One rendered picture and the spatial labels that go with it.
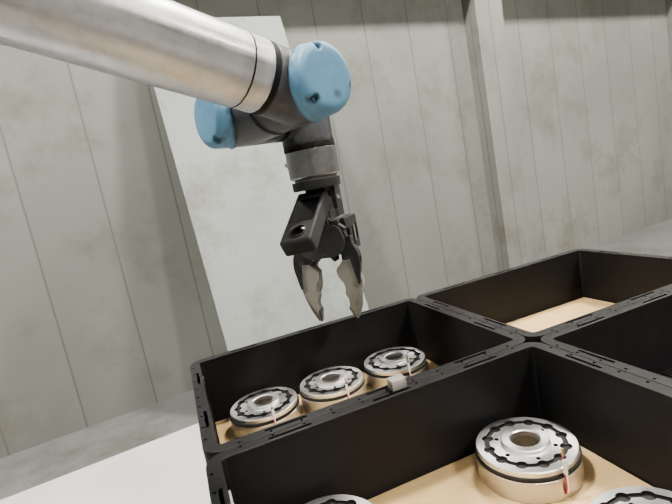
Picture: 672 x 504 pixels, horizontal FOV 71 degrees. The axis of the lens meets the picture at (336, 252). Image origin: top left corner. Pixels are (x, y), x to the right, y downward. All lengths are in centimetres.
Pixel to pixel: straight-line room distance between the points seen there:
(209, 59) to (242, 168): 237
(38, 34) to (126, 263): 271
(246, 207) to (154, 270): 75
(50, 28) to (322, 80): 23
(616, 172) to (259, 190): 402
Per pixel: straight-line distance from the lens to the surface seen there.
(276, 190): 283
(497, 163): 424
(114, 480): 105
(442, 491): 56
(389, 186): 370
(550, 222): 493
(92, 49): 44
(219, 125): 59
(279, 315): 270
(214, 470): 48
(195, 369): 75
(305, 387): 76
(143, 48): 45
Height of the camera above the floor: 117
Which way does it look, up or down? 9 degrees down
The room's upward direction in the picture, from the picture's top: 11 degrees counter-clockwise
